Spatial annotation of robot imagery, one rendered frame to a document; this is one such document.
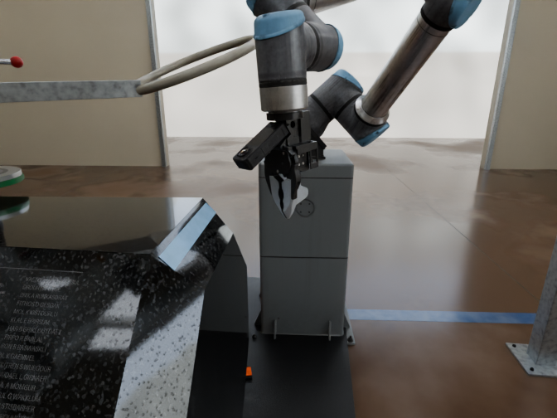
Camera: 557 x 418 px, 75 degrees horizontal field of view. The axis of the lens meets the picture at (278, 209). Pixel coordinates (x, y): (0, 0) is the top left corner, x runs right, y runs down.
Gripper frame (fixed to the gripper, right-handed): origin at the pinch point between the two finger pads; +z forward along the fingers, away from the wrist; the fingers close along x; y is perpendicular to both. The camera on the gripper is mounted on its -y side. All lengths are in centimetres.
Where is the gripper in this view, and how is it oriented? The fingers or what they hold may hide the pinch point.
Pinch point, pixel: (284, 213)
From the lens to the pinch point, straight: 74.6
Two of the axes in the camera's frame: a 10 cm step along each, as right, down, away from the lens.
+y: 7.3, -2.8, 6.2
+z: 0.8, 9.4, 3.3
